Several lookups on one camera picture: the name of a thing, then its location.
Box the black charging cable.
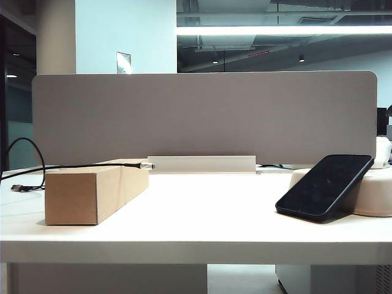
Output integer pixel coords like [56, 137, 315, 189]
[0, 137, 157, 194]

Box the white under-desk cabinet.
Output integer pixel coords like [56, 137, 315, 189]
[274, 263, 392, 294]

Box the brown cardboard box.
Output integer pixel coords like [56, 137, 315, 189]
[44, 158, 150, 226]

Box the white cable tray cover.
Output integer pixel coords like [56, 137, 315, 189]
[147, 155, 257, 174]

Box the white moulded pulp tray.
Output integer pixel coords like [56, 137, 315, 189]
[289, 167, 392, 218]

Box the long ceiling light strip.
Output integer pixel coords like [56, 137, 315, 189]
[176, 24, 392, 36]

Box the white rounded object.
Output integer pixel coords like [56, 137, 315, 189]
[375, 136, 392, 169]

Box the black smartphone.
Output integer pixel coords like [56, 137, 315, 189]
[274, 154, 375, 224]

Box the black computer monitor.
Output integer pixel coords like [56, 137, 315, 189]
[377, 104, 392, 135]

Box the white desk underside panel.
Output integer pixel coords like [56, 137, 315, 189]
[6, 263, 208, 294]

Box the grey fabric desk partition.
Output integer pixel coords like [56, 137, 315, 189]
[31, 70, 378, 168]

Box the framed wall sign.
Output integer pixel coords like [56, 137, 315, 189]
[116, 51, 132, 75]

